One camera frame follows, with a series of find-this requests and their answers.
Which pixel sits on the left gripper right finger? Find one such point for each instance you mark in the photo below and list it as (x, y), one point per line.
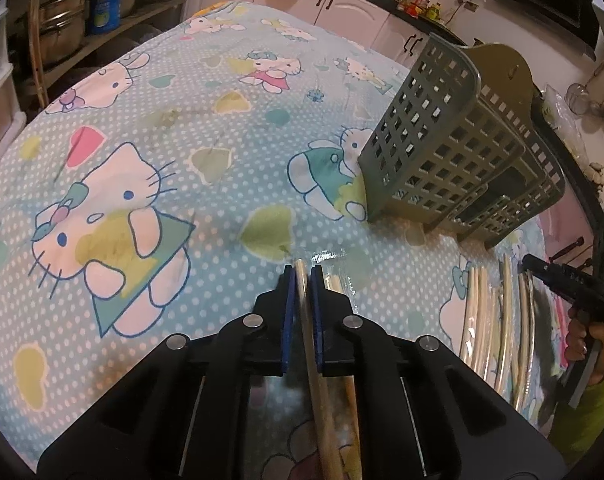
(334, 352)

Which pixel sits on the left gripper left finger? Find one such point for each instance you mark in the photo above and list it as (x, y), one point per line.
(271, 347)

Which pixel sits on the wooden chopstick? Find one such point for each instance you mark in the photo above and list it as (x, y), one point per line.
(327, 440)

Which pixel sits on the green plastic utensil basket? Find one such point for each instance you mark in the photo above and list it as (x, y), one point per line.
(457, 148)

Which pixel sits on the right hand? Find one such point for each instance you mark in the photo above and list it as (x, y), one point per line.
(577, 338)

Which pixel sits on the wrapped chopstick on table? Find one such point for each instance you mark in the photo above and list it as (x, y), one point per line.
(475, 319)

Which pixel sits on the Hello Kitty tablecloth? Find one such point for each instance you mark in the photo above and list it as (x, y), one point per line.
(167, 190)

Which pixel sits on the wooden shelf rack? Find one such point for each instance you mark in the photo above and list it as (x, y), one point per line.
(45, 76)

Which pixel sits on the blue canister on shelf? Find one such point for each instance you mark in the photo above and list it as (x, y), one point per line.
(104, 16)

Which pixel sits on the steel pot on shelf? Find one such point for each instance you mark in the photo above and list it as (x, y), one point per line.
(62, 29)

